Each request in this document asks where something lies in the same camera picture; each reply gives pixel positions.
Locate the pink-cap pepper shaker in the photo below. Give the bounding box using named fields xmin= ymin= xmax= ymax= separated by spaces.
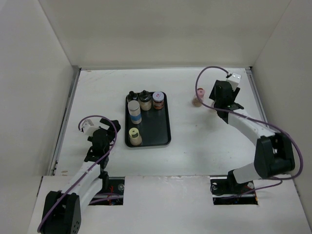
xmin=192 ymin=88 xmax=205 ymax=107

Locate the black rectangular plastic tray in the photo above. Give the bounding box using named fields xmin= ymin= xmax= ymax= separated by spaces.
xmin=124 ymin=94 xmax=172 ymax=148

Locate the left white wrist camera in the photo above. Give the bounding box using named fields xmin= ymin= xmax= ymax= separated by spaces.
xmin=78 ymin=118 xmax=99 ymax=137

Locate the yellow-cap cream bottle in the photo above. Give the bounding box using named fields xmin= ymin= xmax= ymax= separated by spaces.
xmin=129 ymin=128 xmax=142 ymax=146

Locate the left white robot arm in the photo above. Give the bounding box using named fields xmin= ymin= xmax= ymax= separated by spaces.
xmin=37 ymin=116 xmax=121 ymax=234

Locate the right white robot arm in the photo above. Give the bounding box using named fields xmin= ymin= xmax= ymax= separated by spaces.
xmin=209 ymin=80 xmax=295 ymax=193

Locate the purple cable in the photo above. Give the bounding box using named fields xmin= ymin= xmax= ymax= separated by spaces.
xmin=195 ymin=66 xmax=304 ymax=195
xmin=37 ymin=115 xmax=119 ymax=232

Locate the black-cap pale spice bottle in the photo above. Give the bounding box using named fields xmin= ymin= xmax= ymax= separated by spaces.
xmin=138 ymin=90 xmax=152 ymax=111

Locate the black-cap brown spice bottle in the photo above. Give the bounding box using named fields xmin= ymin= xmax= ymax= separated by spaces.
xmin=127 ymin=91 xmax=138 ymax=102

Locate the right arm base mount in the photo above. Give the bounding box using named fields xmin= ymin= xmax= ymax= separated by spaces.
xmin=210 ymin=164 xmax=260 ymax=205

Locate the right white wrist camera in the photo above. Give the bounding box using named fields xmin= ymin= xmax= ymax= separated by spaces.
xmin=226 ymin=73 xmax=242 ymax=91

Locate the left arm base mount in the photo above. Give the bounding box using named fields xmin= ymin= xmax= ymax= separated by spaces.
xmin=90 ymin=177 xmax=125 ymax=206

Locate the dark-cap beige spice bottle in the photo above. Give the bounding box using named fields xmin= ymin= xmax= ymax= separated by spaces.
xmin=209 ymin=108 xmax=217 ymax=114

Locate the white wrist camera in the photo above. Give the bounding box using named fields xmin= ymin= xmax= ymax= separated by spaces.
xmin=78 ymin=118 xmax=99 ymax=137
xmin=226 ymin=73 xmax=242 ymax=91

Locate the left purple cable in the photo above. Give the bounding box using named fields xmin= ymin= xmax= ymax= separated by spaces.
xmin=37 ymin=115 xmax=119 ymax=232

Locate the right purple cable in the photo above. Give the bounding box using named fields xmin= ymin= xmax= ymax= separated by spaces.
xmin=195 ymin=66 xmax=304 ymax=195

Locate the clear-lid blue-label bottle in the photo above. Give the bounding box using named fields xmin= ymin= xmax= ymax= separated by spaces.
xmin=128 ymin=100 xmax=142 ymax=124

